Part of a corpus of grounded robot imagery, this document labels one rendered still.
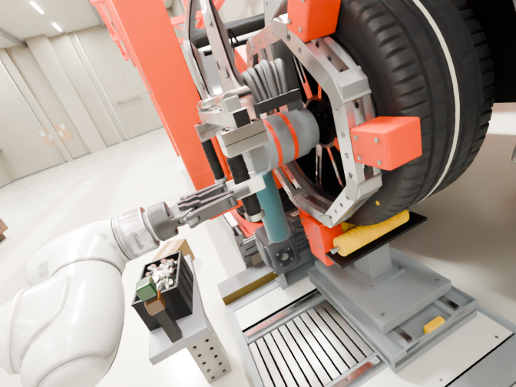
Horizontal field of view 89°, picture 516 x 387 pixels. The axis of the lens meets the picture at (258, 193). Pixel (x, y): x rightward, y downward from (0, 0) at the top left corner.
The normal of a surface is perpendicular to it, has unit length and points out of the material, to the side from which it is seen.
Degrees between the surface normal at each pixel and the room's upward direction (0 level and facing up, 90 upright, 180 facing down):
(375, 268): 90
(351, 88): 90
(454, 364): 0
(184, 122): 90
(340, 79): 45
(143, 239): 90
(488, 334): 0
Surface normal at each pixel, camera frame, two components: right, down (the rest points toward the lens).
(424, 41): 0.19, -0.11
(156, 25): 0.35, 0.27
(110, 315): 0.85, -0.52
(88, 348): 0.73, -0.47
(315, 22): 0.46, 0.73
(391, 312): -0.30, -0.87
